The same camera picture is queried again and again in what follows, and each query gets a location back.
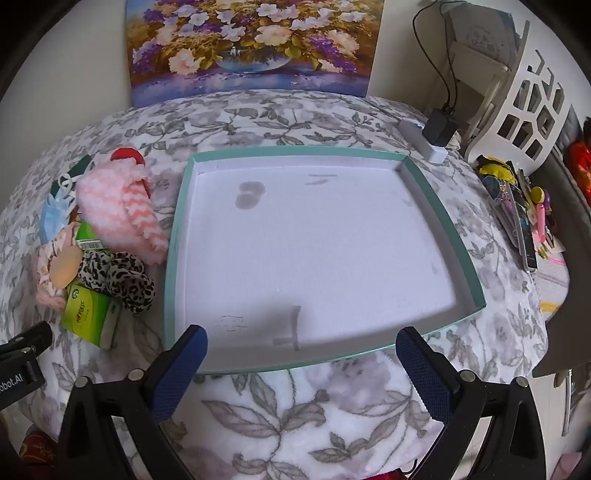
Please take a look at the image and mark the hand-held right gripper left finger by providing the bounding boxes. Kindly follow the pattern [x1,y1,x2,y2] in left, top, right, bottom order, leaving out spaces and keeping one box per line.
[55,324,209,480]

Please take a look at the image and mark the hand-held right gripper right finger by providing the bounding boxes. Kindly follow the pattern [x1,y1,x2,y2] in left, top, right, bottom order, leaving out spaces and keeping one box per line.
[396,326,557,480]

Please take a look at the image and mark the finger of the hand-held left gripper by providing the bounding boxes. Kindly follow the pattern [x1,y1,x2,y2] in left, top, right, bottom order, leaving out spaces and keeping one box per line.
[0,320,53,366]

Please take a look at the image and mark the green tissue pack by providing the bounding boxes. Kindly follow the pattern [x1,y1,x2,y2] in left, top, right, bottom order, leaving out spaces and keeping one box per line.
[61,282,122,350]
[74,222,108,253]

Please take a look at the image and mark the pink floral cloth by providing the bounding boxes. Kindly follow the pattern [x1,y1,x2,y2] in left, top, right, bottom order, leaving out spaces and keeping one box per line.
[36,224,80,308]

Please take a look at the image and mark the beige powder puff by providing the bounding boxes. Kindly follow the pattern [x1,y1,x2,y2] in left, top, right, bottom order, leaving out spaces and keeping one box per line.
[50,247,83,287]

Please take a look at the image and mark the leopard print scrunchie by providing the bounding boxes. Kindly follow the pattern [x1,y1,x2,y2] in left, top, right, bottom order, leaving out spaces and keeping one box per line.
[77,249,157,315]

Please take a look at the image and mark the blue face mask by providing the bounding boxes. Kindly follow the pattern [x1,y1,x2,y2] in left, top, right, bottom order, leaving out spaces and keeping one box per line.
[39,173,80,245]

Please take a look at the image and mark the pink chevron fuzzy sock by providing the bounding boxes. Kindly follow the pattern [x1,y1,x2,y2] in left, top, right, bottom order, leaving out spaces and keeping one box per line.
[75,159,170,267]

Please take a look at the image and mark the teal shallow box tray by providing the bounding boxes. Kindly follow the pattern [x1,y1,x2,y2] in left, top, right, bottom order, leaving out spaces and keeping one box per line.
[163,148,486,374]

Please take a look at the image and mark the red round soft piece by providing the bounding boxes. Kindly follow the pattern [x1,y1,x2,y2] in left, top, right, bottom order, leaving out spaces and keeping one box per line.
[112,148,147,168]

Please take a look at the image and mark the red printed cloth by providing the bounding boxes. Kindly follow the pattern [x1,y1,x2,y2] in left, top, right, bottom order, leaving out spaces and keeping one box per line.
[17,428,59,463]

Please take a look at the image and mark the grey floral blanket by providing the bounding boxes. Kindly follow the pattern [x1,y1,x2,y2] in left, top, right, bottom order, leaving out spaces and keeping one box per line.
[0,88,572,480]

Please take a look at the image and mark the black phone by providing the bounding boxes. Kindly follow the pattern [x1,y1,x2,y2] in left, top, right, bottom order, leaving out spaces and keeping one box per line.
[513,203,541,274]

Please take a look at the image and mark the pink white paper sheet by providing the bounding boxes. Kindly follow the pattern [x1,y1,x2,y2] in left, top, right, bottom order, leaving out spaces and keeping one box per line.
[536,240,572,324]

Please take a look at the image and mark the grey sofa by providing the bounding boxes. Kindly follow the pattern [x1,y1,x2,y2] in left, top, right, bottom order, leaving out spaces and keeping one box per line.
[531,106,591,380]

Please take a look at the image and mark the pink toy pen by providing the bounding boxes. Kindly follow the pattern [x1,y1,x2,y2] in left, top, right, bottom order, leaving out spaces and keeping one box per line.
[534,205,549,246]

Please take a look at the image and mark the yellow purple toy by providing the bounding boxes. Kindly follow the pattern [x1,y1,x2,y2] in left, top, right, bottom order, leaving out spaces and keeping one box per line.
[530,185,556,219]

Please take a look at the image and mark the yellow plush toy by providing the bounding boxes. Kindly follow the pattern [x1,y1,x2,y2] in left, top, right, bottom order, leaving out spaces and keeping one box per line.
[478,156,519,184]

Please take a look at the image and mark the white power strip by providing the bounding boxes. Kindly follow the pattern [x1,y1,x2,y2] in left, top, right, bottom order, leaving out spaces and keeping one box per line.
[398,119,450,162]

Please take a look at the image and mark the black power adapter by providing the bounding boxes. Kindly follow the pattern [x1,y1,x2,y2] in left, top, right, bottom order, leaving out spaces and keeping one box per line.
[424,108,459,148]

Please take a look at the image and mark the red garment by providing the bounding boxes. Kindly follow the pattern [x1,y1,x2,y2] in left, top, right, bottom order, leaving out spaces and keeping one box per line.
[567,141,591,205]

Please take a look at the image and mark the flower painting canvas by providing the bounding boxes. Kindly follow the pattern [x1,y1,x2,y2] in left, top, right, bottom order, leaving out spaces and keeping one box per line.
[126,0,385,110]

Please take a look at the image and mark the black cable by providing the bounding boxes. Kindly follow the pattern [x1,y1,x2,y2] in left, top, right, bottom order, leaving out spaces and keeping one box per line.
[412,0,459,112]

